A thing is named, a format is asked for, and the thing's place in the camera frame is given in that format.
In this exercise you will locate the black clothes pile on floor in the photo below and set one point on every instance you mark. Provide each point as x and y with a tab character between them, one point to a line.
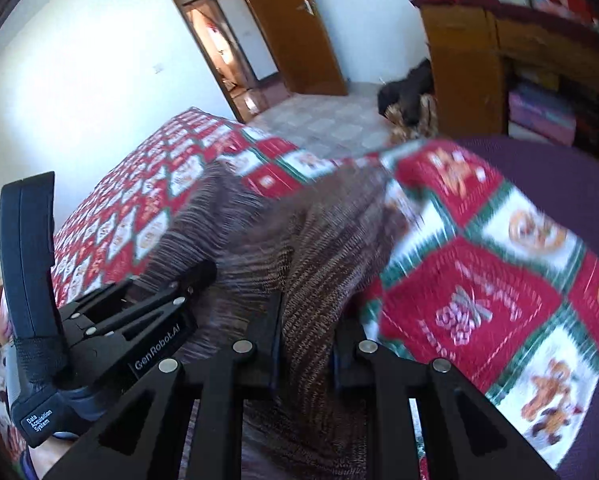
409	105

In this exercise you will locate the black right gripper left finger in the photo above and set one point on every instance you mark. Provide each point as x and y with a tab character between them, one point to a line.
183	420

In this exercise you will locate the brown wooden door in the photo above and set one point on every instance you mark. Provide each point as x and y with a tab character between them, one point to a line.
300	46

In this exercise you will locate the brown knitted sweater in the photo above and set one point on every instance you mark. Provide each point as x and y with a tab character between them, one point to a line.
320	246

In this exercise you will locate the red patchwork bed quilt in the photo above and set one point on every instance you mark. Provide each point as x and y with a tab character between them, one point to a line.
483	278

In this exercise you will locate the brown wooden desk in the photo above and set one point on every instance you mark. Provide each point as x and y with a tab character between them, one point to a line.
480	50

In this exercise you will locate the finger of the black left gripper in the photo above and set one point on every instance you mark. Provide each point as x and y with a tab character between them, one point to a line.
164	284
144	329

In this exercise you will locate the purple bed sheet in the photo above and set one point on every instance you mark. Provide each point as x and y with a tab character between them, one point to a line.
564	183

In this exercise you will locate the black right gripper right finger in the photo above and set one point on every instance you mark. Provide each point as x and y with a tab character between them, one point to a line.
425	420

